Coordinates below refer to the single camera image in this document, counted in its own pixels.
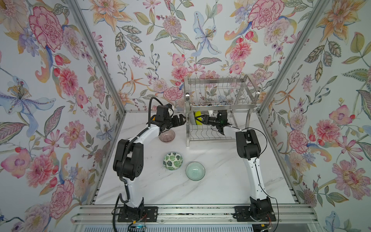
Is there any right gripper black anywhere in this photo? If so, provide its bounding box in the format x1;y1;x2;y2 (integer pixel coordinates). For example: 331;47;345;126
196;115;221;127

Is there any lime green plastic bowl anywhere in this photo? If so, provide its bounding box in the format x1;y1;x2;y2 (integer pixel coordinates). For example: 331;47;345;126
194;111;203;125

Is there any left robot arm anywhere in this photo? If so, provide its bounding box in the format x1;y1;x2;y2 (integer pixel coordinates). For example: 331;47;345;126
113;104;186;208

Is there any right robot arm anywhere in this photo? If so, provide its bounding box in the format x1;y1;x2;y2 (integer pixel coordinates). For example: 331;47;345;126
195;110;274;221

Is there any silver two-tier dish rack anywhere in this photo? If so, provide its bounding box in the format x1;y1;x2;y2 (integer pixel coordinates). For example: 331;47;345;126
184;74;261;147

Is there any purple striped glass bowl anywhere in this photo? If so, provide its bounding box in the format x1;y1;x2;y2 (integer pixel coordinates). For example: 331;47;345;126
158;129;176;143

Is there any green leaf pattern bowl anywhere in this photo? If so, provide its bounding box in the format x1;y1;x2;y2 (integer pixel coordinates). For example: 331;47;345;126
163;152;183;171

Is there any pale green glass bowl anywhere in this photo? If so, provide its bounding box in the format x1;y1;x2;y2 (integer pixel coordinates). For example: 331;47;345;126
185;162;205;181

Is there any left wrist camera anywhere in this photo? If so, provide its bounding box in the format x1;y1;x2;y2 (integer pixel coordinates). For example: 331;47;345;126
165;103;174;117

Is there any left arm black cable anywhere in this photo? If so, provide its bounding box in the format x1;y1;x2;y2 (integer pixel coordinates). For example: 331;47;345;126
111;97;164;232

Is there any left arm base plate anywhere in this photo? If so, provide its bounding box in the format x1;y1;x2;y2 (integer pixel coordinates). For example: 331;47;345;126
116;206;158;222

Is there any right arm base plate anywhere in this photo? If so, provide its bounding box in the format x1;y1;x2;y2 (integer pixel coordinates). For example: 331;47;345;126
233;206;277;223

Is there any aluminium mounting rail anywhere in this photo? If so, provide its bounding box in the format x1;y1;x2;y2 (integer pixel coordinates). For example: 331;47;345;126
71;204;319;225

